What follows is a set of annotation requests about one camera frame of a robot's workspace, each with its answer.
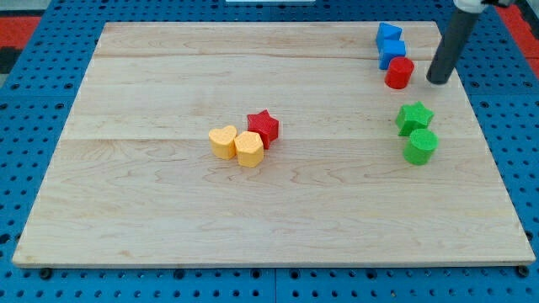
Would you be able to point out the yellow heart block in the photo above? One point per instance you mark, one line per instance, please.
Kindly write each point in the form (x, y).
(222, 141)

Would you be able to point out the blue triangle block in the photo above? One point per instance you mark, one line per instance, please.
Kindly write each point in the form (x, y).
(387, 31)

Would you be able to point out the red cylinder block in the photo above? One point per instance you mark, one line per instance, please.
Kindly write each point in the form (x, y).
(399, 72)

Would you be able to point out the yellow pentagon block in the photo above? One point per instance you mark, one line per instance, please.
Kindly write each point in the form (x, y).
(249, 149)

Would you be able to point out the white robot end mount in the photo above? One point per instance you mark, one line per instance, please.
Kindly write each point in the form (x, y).
(478, 6)

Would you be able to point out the red star block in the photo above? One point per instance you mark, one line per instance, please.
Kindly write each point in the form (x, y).
(265, 125)

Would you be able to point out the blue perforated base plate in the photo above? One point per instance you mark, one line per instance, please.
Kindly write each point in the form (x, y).
(40, 89)

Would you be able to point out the blue cube block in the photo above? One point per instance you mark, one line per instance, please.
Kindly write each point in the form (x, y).
(389, 49)

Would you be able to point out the green star block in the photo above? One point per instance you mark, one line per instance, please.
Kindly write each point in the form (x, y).
(412, 117)

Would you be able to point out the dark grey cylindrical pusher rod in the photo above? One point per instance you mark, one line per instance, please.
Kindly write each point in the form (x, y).
(451, 45)

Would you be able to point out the wooden board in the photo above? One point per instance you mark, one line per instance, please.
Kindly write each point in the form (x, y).
(133, 182)

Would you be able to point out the green cylinder block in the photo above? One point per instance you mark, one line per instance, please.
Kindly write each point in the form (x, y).
(420, 146)

